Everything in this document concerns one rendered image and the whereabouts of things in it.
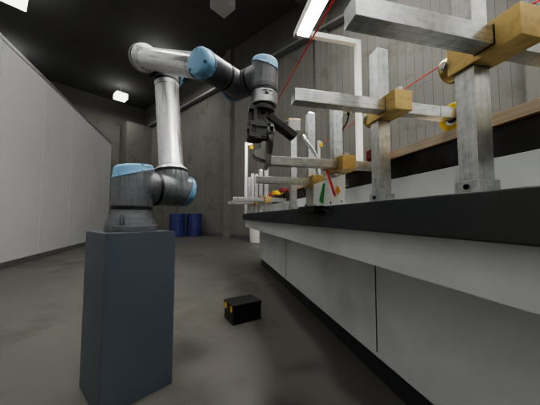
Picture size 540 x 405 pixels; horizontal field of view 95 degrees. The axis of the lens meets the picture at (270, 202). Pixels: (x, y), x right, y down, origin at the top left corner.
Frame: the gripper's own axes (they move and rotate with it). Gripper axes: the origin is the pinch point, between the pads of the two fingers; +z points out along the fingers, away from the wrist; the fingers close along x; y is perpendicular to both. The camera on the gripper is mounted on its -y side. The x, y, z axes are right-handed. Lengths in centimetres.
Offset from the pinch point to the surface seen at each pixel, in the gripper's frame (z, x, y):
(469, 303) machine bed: 38, 28, -48
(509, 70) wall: -216, -189, -408
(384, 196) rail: 10.6, 23.1, -26.5
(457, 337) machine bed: 48, 24, -48
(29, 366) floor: 85, -54, 93
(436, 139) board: -7, 21, -46
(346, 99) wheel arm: -12.4, 26.5, -13.4
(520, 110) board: -7, 41, -46
